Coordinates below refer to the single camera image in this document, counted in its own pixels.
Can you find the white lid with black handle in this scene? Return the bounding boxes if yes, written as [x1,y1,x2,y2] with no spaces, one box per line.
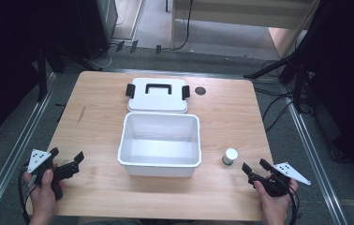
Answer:
[125,77,191,113]

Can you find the hanging black cable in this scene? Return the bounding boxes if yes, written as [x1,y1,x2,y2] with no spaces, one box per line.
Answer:
[165,0,195,52]

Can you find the black metal stand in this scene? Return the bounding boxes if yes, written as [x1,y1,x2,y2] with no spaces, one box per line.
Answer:
[243,46,315,114]
[36,46,49,103]

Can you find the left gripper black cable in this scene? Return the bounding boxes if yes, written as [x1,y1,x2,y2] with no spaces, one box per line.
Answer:
[17,160,38,225]

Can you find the white floor cable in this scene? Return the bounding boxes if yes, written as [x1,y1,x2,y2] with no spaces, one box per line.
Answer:
[85,15,126,71]

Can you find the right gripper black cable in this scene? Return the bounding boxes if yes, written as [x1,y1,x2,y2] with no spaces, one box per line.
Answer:
[286,186,302,225]

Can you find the black floor cables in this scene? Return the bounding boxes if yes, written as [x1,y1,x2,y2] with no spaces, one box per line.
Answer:
[253,60,315,133]

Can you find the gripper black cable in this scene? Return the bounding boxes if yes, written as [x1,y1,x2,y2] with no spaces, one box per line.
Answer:
[17,160,38,225]
[286,186,302,225]

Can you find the person's right hand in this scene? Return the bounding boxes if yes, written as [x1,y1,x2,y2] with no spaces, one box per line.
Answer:
[253,178,300,225]

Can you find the metal floor rail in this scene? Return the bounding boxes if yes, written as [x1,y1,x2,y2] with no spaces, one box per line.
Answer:
[0,72,57,225]
[282,83,351,225]

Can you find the black cabinet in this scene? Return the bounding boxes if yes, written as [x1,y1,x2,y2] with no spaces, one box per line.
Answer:
[73,0,119,61]

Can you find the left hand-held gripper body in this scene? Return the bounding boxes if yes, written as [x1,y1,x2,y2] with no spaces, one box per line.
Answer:
[24,148,81,202]

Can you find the small white-capped bottle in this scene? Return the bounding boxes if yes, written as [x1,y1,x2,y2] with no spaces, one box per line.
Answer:
[221,147,239,166]

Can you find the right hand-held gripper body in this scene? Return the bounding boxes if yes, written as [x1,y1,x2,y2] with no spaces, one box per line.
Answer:
[248,161,312,199]

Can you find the person's left hand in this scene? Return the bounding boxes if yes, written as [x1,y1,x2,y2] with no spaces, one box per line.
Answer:
[22,168,67,221]

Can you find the light wooden desk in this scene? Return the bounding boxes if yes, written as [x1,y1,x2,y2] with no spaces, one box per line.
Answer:
[170,0,320,60]

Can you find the white plastic storage box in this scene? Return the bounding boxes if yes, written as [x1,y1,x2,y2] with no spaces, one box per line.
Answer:
[117,112,202,178]

